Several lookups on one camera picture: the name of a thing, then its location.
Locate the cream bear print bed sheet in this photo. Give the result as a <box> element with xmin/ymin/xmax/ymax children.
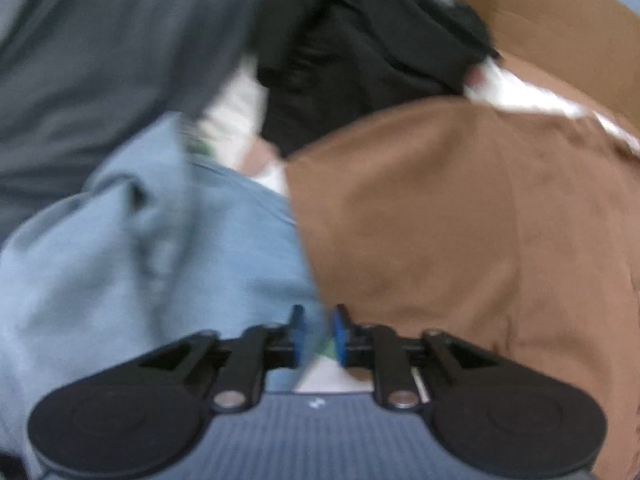
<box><xmin>192</xmin><ymin>55</ymin><xmax>640</xmax><ymax>396</ymax></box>

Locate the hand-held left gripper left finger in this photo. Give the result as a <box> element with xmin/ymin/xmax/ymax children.
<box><xmin>137</xmin><ymin>304</ymin><xmax>306</xmax><ymax>413</ymax></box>

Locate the grey garment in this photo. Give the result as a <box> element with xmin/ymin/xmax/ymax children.
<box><xmin>0</xmin><ymin>0</ymin><xmax>281</xmax><ymax>231</ymax></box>

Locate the grey-blue garment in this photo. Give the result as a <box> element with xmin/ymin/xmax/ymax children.
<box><xmin>0</xmin><ymin>112</ymin><xmax>326</xmax><ymax>466</ymax></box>

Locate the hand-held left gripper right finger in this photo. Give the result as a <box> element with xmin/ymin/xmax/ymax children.
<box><xmin>330</xmin><ymin>304</ymin><xmax>503</xmax><ymax>412</ymax></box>

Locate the brown printed t-shirt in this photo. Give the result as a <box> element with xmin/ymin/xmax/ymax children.
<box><xmin>285</xmin><ymin>97</ymin><xmax>640</xmax><ymax>480</ymax></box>

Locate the flattened cardboard sheet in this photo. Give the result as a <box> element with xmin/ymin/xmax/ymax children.
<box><xmin>430</xmin><ymin>0</ymin><xmax>640</xmax><ymax>136</ymax></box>

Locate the crumpled black garment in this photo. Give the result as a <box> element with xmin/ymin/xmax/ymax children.
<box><xmin>255</xmin><ymin>0</ymin><xmax>501</xmax><ymax>158</ymax></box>

